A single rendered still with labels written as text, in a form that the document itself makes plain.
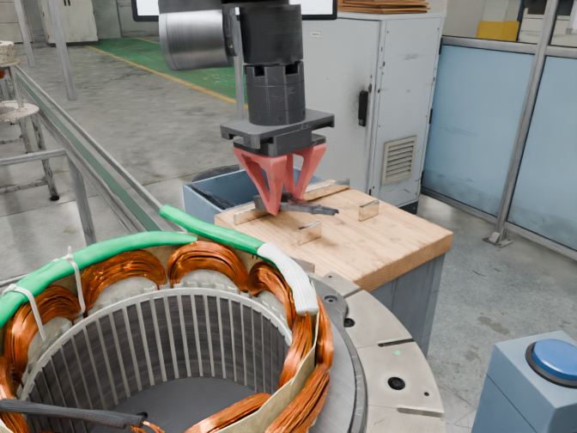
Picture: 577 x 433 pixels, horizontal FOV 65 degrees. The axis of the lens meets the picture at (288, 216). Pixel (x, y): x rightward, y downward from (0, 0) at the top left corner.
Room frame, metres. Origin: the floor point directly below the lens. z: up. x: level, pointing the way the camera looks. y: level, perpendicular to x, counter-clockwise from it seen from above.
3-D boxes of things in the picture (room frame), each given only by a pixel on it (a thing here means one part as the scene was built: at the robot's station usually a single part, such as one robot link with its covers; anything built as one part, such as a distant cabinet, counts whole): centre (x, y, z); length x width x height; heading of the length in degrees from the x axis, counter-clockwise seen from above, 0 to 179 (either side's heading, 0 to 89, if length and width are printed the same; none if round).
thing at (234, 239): (0.26, 0.03, 1.15); 0.15 x 0.04 x 0.02; 41
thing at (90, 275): (0.26, 0.12, 1.12); 0.06 x 0.02 x 0.04; 131
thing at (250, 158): (0.45, 0.01, 1.14); 0.07 x 0.07 x 0.09; 39
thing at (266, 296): (0.24, 0.01, 1.12); 0.05 x 0.01 x 0.02; 41
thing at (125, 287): (0.26, 0.12, 1.12); 0.05 x 0.01 x 0.02; 131
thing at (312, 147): (0.45, 0.01, 1.14); 0.07 x 0.07 x 0.09; 39
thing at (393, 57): (2.92, -0.37, 0.60); 1.02 x 0.55 x 1.20; 35
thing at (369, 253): (0.46, -0.05, 1.05); 0.20 x 0.19 x 0.02; 38
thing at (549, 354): (0.28, -0.22, 1.04); 0.04 x 0.04 x 0.01
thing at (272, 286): (0.24, 0.01, 1.12); 0.06 x 0.02 x 0.04; 41
